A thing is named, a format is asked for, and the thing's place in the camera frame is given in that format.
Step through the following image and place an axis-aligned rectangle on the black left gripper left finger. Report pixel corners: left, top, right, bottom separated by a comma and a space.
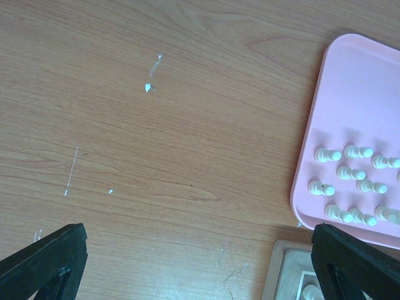
1, 223, 88, 299

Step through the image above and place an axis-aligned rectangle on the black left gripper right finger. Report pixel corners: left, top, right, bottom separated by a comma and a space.
311, 223, 399, 299

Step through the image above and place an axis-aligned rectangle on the white chess rook piece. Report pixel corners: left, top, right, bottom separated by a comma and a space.
302, 284, 324, 300

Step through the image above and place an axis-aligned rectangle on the white chess knight piece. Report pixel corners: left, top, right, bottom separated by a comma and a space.
374, 206, 400, 225

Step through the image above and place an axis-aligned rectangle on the white chess pawn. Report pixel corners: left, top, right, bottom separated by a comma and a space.
348, 208, 378, 227
314, 147, 342, 163
371, 155, 400, 169
336, 166, 366, 181
343, 145, 374, 159
307, 181, 335, 196
324, 204, 353, 223
356, 178, 388, 194

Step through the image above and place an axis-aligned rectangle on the wooden chess board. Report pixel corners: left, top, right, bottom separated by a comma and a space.
262, 240, 322, 299

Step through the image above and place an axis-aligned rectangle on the pink plastic tray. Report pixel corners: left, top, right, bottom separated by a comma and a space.
290, 34, 399, 229

